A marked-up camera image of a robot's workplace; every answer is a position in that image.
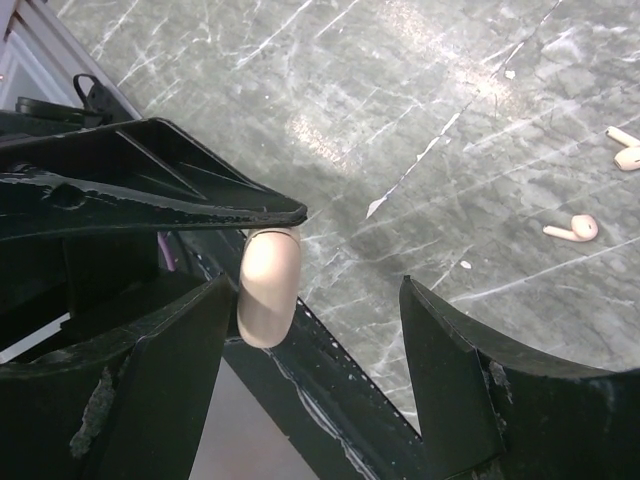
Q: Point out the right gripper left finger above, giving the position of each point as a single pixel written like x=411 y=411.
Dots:
x=129 y=403

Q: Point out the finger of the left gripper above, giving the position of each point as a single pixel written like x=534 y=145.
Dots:
x=145 y=175

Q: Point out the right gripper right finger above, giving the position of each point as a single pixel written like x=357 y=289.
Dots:
x=491 y=407

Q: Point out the pink earbud charging case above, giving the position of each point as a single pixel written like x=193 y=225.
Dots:
x=269 y=280

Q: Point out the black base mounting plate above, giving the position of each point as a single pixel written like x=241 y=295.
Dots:
x=337 y=419

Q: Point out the aluminium rail frame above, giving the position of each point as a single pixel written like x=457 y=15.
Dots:
x=39 y=57

